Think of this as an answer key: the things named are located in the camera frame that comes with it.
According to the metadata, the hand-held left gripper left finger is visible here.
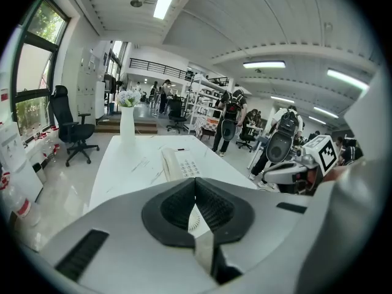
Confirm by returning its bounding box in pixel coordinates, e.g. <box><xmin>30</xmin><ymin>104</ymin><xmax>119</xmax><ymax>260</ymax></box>
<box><xmin>39</xmin><ymin>178</ymin><xmax>220</xmax><ymax>294</ymax></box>

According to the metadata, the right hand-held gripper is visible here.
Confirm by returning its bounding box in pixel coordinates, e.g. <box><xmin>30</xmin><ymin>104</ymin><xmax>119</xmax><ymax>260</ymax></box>
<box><xmin>263</xmin><ymin>135</ymin><xmax>337</xmax><ymax>194</ymax></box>

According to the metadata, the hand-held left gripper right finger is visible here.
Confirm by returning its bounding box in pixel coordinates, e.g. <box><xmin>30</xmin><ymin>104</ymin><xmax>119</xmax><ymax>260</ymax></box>
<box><xmin>195</xmin><ymin>178</ymin><xmax>312</xmax><ymax>294</ymax></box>

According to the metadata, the beige telephone handset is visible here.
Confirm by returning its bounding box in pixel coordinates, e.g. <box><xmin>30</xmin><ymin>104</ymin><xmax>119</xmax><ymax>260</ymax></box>
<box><xmin>160</xmin><ymin>148</ymin><xmax>184</xmax><ymax>183</ymax></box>

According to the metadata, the person's right forearm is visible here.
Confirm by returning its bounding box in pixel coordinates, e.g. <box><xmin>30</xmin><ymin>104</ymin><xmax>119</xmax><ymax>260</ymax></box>
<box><xmin>321</xmin><ymin>159</ymin><xmax>367</xmax><ymax>183</ymax></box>

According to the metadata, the white marble table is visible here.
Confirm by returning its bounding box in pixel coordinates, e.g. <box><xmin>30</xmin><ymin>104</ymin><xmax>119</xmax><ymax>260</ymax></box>
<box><xmin>88</xmin><ymin>134</ymin><xmax>258</xmax><ymax>217</ymax></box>

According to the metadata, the table with checkered cloth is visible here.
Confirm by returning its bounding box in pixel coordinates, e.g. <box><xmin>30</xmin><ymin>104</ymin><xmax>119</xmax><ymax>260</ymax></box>
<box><xmin>193</xmin><ymin>116</ymin><xmax>221</xmax><ymax>140</ymax></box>

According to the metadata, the beige telephone base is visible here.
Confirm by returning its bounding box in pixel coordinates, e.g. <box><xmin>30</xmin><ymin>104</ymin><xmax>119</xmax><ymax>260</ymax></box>
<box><xmin>174</xmin><ymin>147</ymin><xmax>206</xmax><ymax>180</ymax></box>

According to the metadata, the clear bottle red label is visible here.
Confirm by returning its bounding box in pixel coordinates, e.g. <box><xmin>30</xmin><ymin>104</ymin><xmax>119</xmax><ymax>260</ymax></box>
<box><xmin>6</xmin><ymin>188</ymin><xmax>42</xmax><ymax>226</ymax></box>

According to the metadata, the white shelving rack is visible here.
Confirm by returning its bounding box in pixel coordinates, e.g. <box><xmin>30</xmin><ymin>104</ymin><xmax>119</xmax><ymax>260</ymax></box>
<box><xmin>183</xmin><ymin>73</ymin><xmax>233</xmax><ymax>134</ymax></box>

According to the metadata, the white vase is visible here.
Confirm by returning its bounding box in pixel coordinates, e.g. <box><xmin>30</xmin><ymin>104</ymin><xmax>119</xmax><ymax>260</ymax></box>
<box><xmin>119</xmin><ymin>105</ymin><xmax>136</xmax><ymax>146</ymax></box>

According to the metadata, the black low-back office chair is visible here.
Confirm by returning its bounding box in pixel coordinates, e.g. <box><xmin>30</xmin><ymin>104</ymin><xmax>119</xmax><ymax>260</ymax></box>
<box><xmin>166</xmin><ymin>98</ymin><xmax>188</xmax><ymax>134</ymax></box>

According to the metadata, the wooden step platform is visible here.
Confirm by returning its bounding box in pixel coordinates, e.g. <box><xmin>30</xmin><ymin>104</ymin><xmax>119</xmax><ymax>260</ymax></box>
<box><xmin>94</xmin><ymin>115</ymin><xmax>159</xmax><ymax>135</ymax></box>

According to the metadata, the black high-back office chair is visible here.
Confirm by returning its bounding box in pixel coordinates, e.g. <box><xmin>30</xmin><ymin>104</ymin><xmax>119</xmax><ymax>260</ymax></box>
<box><xmin>48</xmin><ymin>85</ymin><xmax>100</xmax><ymax>168</ymax></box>

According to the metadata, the pale blue flower bouquet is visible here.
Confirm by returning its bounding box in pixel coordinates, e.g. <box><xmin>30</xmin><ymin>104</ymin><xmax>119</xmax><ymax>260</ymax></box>
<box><xmin>115</xmin><ymin>89</ymin><xmax>142</xmax><ymax>108</ymax></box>

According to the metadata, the black balcony railing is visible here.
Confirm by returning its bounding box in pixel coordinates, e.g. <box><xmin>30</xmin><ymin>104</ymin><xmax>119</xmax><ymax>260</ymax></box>
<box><xmin>129</xmin><ymin>58</ymin><xmax>229</xmax><ymax>85</ymax></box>

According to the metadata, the black-framed window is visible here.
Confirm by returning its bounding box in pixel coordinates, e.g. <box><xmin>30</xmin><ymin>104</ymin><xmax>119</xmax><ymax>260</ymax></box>
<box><xmin>10</xmin><ymin>0</ymin><xmax>71</xmax><ymax>137</ymax></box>

